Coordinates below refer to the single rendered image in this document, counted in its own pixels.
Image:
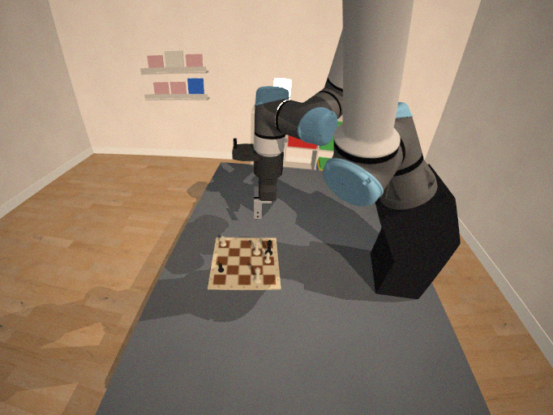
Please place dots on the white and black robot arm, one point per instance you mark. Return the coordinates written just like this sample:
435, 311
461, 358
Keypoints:
367, 68

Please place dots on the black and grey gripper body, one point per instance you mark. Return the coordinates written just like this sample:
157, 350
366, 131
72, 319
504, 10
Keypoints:
268, 159

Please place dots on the brown and cream chessboard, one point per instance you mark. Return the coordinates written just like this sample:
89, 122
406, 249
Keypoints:
239, 265

